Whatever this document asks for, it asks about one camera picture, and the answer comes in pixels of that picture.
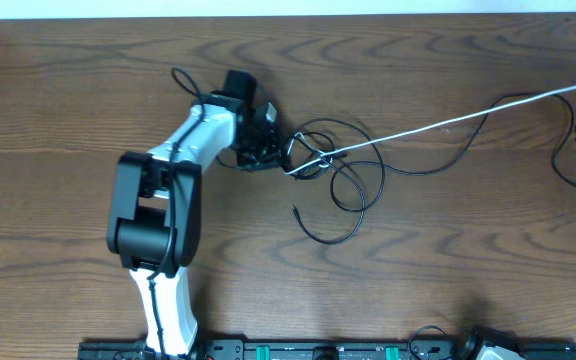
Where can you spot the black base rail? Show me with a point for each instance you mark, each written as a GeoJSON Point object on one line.
{"type": "Point", "coordinates": [245, 350]}

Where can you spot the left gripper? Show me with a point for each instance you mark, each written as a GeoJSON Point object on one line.
{"type": "Point", "coordinates": [271, 159]}

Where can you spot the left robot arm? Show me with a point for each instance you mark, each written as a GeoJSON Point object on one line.
{"type": "Point", "coordinates": [155, 218]}

